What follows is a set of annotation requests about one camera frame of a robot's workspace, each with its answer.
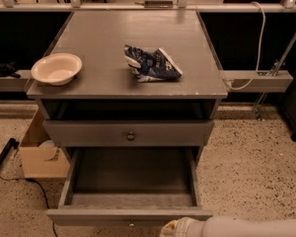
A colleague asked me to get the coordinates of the black bar on floor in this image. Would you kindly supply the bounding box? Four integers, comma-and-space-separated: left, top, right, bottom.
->
0, 138, 19, 167

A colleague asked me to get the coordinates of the blue white chip bag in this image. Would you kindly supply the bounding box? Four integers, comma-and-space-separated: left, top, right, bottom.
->
124, 44, 183, 82

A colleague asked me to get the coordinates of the cardboard box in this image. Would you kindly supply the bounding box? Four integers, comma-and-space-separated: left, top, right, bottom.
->
19, 110, 69, 179

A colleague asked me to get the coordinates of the grey metal rail frame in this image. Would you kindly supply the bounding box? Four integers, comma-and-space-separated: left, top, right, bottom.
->
0, 0, 292, 99

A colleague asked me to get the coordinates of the white plastic bowl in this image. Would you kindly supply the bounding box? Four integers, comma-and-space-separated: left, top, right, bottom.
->
31, 53, 82, 86

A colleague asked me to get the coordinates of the white hanging cable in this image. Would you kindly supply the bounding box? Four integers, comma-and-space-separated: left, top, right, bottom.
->
226, 0, 266, 91

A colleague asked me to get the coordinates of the black floor cable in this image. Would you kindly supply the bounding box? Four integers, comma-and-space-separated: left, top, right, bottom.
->
0, 172, 59, 237

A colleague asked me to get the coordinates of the black object on rail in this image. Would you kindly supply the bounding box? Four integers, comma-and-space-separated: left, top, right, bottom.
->
0, 63, 21, 78

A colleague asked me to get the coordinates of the grey drawer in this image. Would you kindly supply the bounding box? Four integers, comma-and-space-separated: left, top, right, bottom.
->
47, 147, 212, 226
43, 120, 213, 147

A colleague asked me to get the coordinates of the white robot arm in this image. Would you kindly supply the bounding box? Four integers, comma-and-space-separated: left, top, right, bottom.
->
160, 216, 296, 237

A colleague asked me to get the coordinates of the grey wooden drawer cabinet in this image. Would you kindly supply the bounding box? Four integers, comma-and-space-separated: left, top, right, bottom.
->
25, 9, 229, 165

